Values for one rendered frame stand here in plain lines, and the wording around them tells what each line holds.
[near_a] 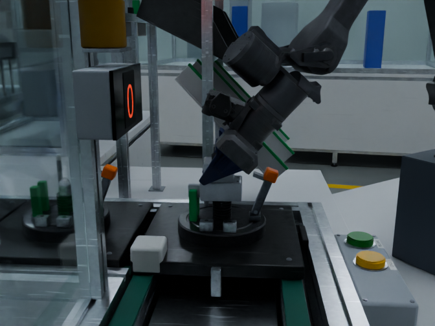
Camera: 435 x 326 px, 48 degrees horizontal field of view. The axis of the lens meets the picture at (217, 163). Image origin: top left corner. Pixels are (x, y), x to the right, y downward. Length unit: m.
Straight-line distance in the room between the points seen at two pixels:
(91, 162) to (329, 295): 0.33
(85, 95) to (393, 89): 4.36
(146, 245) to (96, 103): 0.26
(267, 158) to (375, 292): 0.40
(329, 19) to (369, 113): 4.06
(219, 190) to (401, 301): 0.30
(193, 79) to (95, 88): 0.48
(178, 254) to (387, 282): 0.28
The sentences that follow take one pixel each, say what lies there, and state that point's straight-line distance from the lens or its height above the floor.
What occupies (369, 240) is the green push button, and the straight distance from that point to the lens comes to 0.78.
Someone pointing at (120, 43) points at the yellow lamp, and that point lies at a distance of 0.54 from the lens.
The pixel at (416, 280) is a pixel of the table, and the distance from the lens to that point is 0.94.
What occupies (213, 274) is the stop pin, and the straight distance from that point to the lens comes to 0.68.
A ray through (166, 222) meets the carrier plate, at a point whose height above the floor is 0.97.
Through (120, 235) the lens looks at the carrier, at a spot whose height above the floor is 0.97.
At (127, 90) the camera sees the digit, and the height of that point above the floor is 1.21.
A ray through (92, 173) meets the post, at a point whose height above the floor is 1.12.
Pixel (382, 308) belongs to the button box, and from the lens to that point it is 0.65.
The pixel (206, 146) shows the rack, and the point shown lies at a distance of 0.95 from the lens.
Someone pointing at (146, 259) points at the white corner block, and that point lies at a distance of 0.69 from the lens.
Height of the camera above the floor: 1.28
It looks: 15 degrees down
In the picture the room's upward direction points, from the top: straight up
